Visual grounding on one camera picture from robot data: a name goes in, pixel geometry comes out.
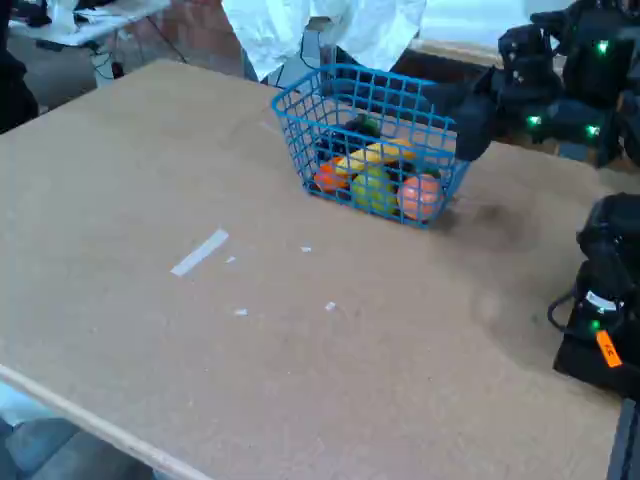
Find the wooden bench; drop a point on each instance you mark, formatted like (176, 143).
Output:
(460, 50)

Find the yellow toy banana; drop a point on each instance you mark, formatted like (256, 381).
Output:
(372, 154)

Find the white side table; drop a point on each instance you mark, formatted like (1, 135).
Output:
(100, 25)

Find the black toy grapes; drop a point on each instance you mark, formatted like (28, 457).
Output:
(340, 137)

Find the crumpled white cloth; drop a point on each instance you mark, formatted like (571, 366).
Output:
(270, 30)

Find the toy pomegranate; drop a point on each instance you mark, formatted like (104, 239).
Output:
(420, 197)

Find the long white tape strip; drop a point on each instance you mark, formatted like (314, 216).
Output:
(199, 252)

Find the dark grey panel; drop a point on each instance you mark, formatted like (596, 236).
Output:
(625, 440)

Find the black bulky object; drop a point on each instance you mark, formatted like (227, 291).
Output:
(15, 95)

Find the round green toy fruit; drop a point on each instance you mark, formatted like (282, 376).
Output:
(372, 192)

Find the toy orange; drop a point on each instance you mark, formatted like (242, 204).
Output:
(330, 180)

